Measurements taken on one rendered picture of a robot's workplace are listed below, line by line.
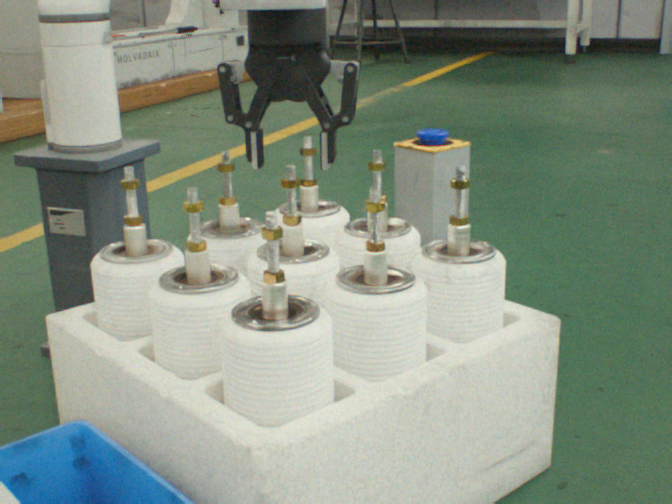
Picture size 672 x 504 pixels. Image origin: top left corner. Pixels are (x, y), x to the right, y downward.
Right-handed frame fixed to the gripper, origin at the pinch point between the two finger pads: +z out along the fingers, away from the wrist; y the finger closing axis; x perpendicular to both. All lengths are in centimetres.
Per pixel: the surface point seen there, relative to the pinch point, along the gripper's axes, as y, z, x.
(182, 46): 119, 14, -306
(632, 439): -37, 35, -10
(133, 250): 16.4, 9.7, 2.8
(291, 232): 0.0, 7.7, 1.0
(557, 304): -32, 35, -53
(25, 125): 138, 31, -193
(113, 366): 15.3, 18.1, 12.6
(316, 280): -2.9, 11.9, 3.6
